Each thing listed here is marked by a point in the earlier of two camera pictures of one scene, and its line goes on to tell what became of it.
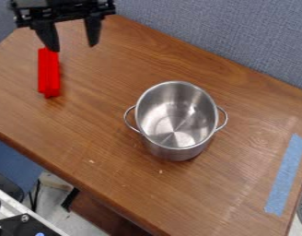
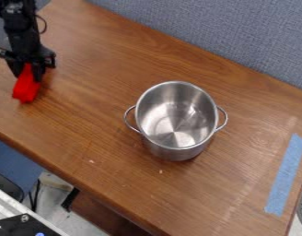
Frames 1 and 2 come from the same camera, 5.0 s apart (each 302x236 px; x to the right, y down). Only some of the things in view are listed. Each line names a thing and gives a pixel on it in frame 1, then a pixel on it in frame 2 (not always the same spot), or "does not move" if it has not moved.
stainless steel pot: (177, 116) does not move
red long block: (48, 70) to (25, 89)
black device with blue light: (22, 225) does not move
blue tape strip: (277, 202) does not move
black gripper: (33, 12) to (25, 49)
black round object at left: (6, 185) does not move
